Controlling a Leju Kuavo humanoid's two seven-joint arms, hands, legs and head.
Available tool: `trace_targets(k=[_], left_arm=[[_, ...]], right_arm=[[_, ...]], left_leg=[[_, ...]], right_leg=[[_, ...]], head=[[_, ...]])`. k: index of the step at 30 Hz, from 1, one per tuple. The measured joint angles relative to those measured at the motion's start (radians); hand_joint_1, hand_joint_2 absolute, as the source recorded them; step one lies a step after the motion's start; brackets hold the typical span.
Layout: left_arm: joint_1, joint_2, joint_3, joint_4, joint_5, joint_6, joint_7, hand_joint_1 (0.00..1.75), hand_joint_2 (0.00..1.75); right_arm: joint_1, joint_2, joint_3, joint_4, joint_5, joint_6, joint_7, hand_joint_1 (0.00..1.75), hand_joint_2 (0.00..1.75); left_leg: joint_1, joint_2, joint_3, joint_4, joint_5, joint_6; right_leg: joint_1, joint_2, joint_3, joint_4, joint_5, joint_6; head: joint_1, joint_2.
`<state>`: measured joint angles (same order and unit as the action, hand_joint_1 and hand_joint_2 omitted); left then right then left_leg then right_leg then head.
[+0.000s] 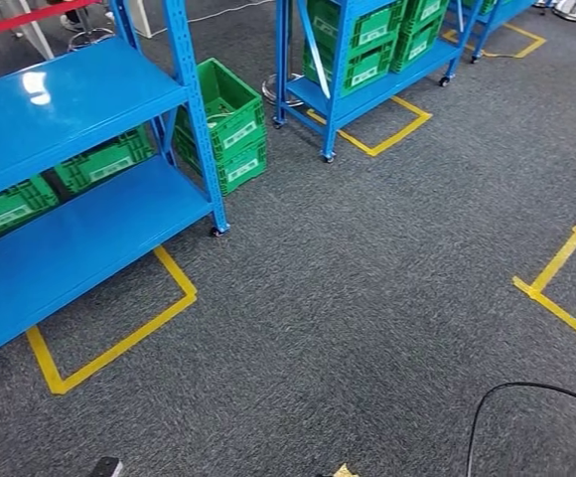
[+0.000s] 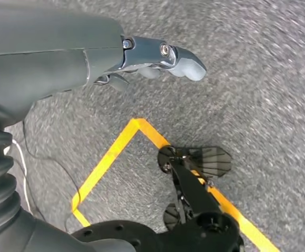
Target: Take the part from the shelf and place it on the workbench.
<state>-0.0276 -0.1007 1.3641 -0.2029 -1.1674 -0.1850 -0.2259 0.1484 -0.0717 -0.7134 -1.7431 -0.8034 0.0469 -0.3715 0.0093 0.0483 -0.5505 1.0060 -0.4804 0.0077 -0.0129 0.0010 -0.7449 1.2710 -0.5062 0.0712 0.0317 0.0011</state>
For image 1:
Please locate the yellow floor tape outline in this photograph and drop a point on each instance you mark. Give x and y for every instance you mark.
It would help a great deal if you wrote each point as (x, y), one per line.
(556, 312)
(345, 471)

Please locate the chrome round base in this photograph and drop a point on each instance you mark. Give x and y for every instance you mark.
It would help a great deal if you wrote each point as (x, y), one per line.
(573, 10)

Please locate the chrome stanchion post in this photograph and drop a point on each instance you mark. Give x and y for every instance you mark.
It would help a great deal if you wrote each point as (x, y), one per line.
(283, 92)

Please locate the white desk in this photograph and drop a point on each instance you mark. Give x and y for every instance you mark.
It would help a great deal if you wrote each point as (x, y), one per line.
(35, 33)

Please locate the black robot foot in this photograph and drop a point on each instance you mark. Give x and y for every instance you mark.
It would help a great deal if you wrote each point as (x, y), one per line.
(104, 469)

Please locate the red barrier belt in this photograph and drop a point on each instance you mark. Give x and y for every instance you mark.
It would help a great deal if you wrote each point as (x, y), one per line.
(20, 19)

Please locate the person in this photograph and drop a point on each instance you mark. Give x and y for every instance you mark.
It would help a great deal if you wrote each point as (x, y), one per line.
(72, 23)

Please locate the green plastic crate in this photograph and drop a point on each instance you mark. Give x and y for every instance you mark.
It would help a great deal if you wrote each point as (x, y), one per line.
(432, 46)
(337, 20)
(481, 5)
(248, 181)
(218, 99)
(104, 161)
(327, 69)
(10, 210)
(432, 23)

